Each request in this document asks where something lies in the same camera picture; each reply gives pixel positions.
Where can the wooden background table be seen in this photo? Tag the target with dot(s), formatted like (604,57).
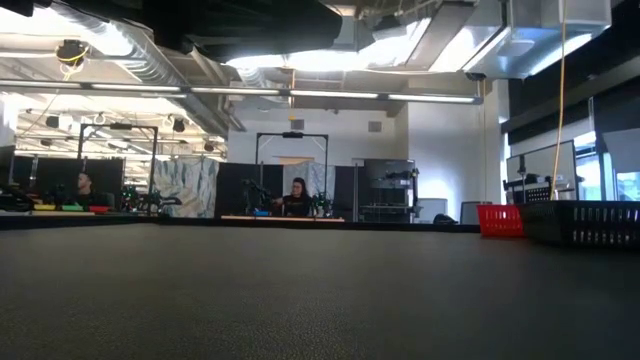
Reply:
(240,218)

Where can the small green bin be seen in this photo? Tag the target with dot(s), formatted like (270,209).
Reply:
(72,207)

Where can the small blue bin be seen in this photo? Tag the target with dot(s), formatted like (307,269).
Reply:
(261,213)

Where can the grey chair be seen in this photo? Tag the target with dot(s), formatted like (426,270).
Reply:
(469,212)

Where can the person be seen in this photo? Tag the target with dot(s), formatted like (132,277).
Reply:
(85,187)
(298,200)

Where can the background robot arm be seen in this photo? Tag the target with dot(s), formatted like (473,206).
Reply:
(252,192)
(150,199)
(321,202)

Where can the black gantry frame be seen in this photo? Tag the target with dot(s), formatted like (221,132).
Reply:
(120,126)
(292,134)

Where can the black plastic basket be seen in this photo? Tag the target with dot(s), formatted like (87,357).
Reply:
(580,225)

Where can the grey wall vent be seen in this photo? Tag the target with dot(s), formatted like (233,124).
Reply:
(375,126)
(297,125)

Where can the grey ceiling box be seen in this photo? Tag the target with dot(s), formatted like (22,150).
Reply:
(350,35)

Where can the red plastic basket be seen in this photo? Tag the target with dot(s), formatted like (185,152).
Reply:
(500,220)

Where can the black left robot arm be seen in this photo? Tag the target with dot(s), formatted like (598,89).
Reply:
(250,25)

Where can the large silver ceiling duct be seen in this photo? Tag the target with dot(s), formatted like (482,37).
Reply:
(540,45)

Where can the small yellow bin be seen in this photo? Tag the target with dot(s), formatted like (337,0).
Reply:
(44,207)

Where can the small red bin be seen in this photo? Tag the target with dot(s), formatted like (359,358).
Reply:
(98,208)

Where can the ceiling light strip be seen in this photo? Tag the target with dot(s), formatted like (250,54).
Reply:
(335,94)
(100,87)

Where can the grey curtain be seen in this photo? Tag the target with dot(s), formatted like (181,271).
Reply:
(315,175)

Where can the black partition panel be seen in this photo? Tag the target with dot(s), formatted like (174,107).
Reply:
(232,182)
(50,172)

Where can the blue patterned curtain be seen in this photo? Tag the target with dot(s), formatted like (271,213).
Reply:
(187,187)

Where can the grey bin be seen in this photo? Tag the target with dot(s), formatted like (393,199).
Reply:
(432,210)

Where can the black table mat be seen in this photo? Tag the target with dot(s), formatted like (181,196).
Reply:
(300,300)

